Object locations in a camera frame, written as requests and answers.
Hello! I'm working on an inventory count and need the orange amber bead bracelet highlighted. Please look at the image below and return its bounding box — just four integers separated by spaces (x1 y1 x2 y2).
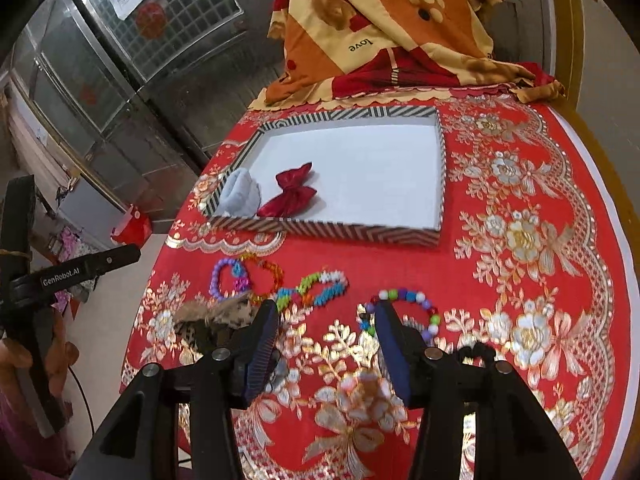
238 252 286 306

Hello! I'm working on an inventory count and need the orange red patterned blanket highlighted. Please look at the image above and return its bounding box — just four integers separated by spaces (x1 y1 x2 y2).
251 0 564 110

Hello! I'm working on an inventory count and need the red box on floor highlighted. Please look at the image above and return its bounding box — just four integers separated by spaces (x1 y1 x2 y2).
111 205 152 248

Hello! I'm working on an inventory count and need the leopard print ribbon bow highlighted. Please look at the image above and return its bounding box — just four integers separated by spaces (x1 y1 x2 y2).
172 292 257 338

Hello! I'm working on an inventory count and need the red gold floral tablecloth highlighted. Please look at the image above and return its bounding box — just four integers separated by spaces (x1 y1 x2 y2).
122 94 639 479

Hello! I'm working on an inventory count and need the light blue fuzzy scrunchie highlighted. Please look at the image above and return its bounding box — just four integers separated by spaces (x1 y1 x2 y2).
216 168 262 218

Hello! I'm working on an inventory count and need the purple bead bracelet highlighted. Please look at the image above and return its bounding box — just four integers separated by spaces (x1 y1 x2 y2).
208 257 252 302

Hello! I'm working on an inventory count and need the striped tray white inside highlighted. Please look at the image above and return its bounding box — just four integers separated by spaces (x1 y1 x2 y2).
198 105 447 246

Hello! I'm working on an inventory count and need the person's left hand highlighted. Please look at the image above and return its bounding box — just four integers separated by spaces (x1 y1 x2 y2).
0 309 80 386

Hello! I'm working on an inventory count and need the large round multicolour bead bracelet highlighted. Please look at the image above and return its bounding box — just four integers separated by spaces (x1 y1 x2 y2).
358 287 444 344

